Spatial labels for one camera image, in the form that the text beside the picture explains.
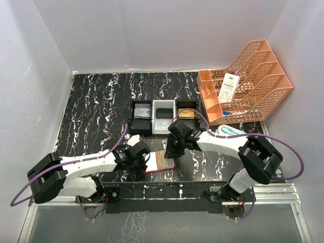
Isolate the white VIP card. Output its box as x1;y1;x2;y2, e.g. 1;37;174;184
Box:
134;103;151;119

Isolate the orange plastic desk organizer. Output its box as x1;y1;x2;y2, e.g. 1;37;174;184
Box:
197;39;293;126

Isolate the black bin right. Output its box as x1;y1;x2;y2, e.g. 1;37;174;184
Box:
176;100;200;129

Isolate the brown credit card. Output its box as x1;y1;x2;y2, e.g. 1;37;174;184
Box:
156;150;174;170

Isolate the red leather card holder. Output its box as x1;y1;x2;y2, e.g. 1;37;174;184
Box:
144;150;177;174

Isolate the black card in white bin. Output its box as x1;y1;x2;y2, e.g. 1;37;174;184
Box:
155;107;173;118

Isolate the black bin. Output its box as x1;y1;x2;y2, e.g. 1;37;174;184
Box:
128;100;152;136
176;100;200;129

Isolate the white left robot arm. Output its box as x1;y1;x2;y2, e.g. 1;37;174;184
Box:
27;140;151;204

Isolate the gold card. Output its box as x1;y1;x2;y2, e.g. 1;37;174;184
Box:
178;108;197;119

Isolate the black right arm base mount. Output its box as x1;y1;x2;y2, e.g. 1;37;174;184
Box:
202;185;256;220

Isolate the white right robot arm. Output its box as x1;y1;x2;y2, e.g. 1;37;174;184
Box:
165;120;283;201

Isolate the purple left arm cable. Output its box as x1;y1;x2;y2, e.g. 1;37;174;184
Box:
10;123;129;208

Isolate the black bin left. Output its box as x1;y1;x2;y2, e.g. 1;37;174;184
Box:
128;100;152;136

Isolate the aluminium frame rail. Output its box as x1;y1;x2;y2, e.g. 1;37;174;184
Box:
19;198;312;242

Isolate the white bin middle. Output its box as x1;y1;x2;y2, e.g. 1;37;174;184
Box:
152;100;176;135

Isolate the white blue tape dispenser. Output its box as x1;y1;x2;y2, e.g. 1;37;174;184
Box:
218;125;245;136

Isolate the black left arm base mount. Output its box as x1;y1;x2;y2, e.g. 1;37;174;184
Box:
75;177;122;218

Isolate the white paper receipt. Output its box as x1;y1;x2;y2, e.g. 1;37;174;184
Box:
218;73;240;103

